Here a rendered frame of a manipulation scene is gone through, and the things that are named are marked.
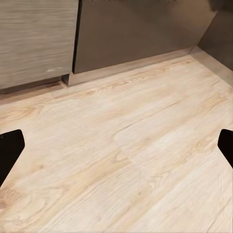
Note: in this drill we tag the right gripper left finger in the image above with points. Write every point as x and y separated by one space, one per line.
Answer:
11 146

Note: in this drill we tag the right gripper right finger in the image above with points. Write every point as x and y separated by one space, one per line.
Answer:
225 144

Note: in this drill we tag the dishwasher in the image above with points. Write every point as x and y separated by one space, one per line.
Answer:
36 42

